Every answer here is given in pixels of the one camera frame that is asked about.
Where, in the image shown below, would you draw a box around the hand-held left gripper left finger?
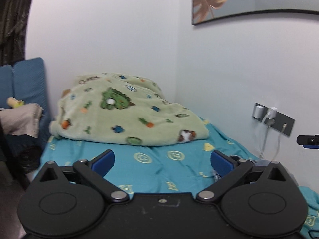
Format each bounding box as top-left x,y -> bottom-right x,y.
32,150 -> 129,203

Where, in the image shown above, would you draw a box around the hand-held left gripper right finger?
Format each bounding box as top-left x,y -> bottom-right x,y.
196,150 -> 296,202

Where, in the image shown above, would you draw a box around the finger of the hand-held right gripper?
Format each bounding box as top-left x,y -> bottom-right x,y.
296,134 -> 319,150

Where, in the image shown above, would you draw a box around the blue denim pants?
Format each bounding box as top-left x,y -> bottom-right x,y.
211,155 -> 266,181

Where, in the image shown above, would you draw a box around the green printed fleece blanket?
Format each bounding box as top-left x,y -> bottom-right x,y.
48,72 -> 210,146

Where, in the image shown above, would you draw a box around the teal printed bed sheet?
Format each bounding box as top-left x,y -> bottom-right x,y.
32,118 -> 319,239

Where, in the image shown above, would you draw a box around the beige folded cloth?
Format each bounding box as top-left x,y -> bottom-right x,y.
0,104 -> 44,138

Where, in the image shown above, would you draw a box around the beige garment on chair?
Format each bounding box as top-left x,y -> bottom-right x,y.
0,119 -> 16,188

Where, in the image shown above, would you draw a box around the yellow plush toy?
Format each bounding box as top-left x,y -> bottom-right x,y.
6,97 -> 26,109

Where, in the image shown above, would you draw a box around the large blue headboard cushion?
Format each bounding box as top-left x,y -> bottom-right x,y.
12,57 -> 52,140

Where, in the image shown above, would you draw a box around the dark glass door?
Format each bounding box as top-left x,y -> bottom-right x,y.
0,0 -> 38,67

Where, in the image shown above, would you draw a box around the white charging cable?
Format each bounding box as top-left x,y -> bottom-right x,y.
273,123 -> 287,161
259,115 -> 272,159

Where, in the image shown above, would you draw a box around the grey wall socket panel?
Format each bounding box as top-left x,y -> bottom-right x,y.
253,102 -> 296,137

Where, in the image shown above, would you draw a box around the framed wall picture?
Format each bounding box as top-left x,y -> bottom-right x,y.
192,0 -> 319,26

